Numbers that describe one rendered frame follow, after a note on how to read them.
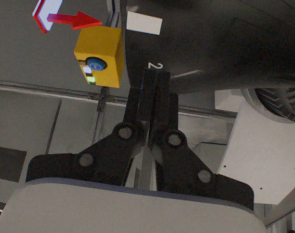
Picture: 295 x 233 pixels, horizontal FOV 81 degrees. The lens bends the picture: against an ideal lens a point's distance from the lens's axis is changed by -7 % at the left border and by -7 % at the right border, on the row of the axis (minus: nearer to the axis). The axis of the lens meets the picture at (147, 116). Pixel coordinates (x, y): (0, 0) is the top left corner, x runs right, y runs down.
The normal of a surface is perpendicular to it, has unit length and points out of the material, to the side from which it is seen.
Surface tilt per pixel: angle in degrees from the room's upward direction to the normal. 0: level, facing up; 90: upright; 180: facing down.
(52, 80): 90
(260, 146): 50
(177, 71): 12
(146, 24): 18
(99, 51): 90
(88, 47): 90
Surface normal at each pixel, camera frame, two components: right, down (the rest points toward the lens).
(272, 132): -0.02, 0.37
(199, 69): -0.05, 0.88
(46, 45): 0.07, -0.31
